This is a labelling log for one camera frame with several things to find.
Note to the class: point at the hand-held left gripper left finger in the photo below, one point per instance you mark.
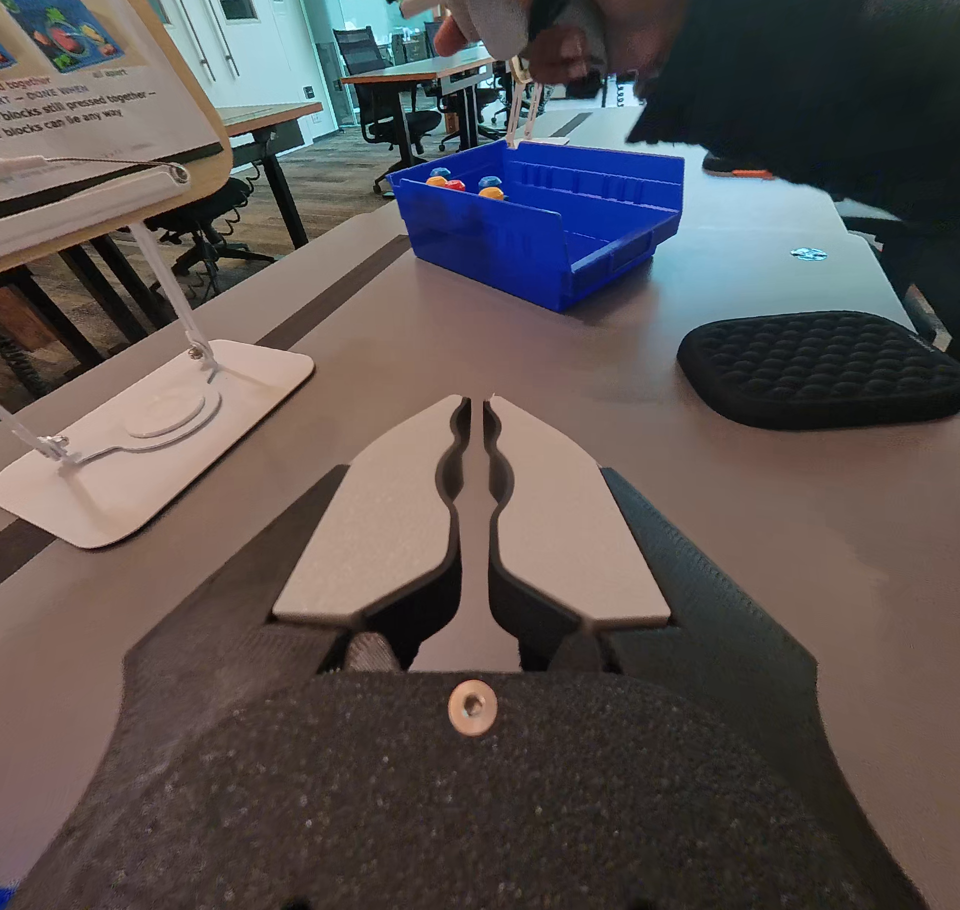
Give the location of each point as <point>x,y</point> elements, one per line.
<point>375,535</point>

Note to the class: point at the large black textured mat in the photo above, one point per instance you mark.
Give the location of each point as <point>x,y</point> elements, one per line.
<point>825,370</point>

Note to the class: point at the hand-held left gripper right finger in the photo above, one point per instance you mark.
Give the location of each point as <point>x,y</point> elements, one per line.
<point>577,542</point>

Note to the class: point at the small orange clip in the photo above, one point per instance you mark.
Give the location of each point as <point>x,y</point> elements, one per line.
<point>752,173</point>

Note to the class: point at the printed instruction sheet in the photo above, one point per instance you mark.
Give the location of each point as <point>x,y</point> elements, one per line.
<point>90,100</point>

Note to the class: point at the wood-edged office desk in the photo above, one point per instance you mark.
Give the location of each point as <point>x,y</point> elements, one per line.
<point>420,70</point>
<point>270,110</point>

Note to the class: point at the cluster of built block steps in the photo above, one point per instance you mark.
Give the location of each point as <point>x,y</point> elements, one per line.
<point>455,185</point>

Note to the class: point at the person's right forearm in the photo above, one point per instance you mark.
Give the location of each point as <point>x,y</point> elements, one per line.
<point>810,62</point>

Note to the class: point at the round table grommet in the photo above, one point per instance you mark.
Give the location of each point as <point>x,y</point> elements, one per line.
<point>808,254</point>

